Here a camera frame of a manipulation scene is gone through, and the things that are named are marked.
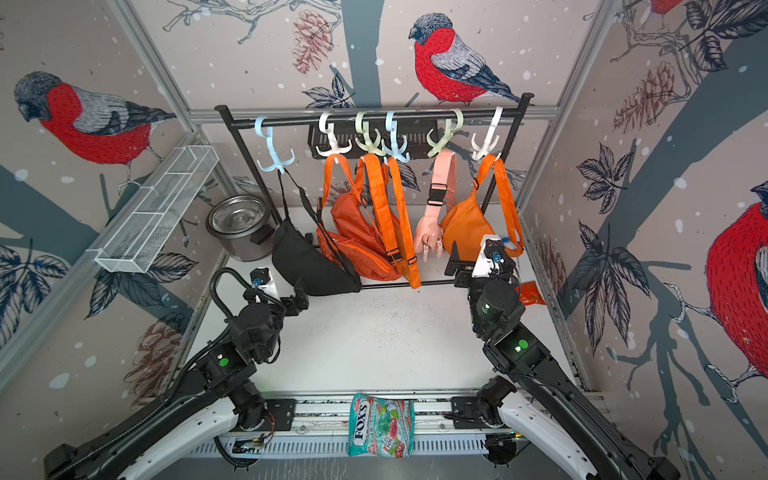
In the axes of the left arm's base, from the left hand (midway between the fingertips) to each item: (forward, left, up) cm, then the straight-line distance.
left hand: (291, 272), depth 74 cm
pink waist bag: (+15, -38, +11) cm, 43 cm away
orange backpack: (+9, -22, -12) cm, 26 cm away
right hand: (+2, -45, +10) cm, 46 cm away
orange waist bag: (+17, -48, -1) cm, 51 cm away
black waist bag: (+11, 0, -8) cm, 14 cm away
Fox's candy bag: (-31, -23, -20) cm, 43 cm away
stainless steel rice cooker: (+28, +28, -15) cm, 42 cm away
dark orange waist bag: (+16, -14, -2) cm, 21 cm away
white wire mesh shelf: (+7, +38, +7) cm, 39 cm away
